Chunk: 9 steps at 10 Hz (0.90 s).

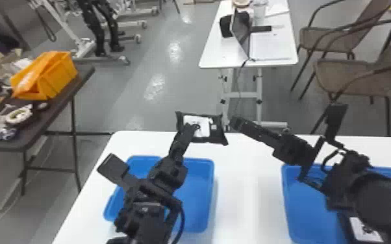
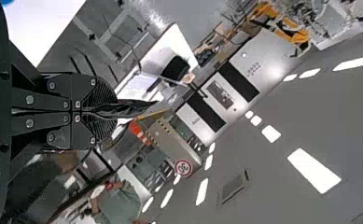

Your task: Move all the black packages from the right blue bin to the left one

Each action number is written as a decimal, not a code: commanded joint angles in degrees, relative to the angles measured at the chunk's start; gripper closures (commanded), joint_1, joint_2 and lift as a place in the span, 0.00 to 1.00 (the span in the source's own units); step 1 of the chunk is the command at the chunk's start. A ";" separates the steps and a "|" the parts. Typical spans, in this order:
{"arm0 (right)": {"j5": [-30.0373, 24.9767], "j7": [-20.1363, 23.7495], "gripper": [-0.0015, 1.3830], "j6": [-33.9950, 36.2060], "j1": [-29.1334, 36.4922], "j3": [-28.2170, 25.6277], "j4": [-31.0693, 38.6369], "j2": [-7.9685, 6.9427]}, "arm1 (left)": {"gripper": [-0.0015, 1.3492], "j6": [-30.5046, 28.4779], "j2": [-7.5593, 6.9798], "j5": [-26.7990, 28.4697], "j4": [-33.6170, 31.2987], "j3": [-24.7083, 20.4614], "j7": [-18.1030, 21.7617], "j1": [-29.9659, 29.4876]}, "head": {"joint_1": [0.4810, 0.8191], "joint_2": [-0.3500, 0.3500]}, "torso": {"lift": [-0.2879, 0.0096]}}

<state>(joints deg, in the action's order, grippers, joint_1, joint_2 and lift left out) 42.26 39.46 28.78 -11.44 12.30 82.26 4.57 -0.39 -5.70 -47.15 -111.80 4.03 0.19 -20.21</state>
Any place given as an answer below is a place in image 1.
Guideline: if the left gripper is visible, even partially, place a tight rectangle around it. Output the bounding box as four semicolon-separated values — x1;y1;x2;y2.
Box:
147;123;201;197

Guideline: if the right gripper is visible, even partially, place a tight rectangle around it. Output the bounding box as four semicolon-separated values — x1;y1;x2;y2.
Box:
229;115;316;168

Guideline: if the blue tray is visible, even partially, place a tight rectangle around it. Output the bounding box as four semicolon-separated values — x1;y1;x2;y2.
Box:
103;155;216;234
281;163;391;244

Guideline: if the open laptop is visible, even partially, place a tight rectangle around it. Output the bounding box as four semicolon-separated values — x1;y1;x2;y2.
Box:
231;8;294;62

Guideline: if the white side table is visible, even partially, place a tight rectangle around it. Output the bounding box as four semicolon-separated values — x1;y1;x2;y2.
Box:
198;0;299;130

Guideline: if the brown chair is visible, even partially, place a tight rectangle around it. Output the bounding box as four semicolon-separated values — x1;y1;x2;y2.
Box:
290;0;391;101
309;16;391;137

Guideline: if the clear cup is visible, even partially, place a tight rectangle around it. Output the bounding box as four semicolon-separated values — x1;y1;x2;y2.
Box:
251;0;269;22

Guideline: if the dark side table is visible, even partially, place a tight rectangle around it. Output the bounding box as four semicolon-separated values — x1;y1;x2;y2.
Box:
0;64;96;202

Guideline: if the orange bin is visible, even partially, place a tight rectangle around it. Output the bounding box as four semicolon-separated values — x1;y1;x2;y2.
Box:
10;51;79;102

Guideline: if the white tape roll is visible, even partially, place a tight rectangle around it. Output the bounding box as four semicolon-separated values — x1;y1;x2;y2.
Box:
4;106;33;126

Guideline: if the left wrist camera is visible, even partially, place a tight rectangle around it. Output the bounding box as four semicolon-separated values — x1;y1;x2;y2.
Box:
97;153;138;192

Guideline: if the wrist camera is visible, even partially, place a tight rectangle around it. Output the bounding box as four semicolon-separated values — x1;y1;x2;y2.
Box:
97;153;138;192
298;103;349;182

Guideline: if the black cable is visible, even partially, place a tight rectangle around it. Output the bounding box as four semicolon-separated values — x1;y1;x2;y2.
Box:
170;200;186;244

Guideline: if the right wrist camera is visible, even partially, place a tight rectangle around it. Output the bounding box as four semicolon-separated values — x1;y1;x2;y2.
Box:
298;103;349;182

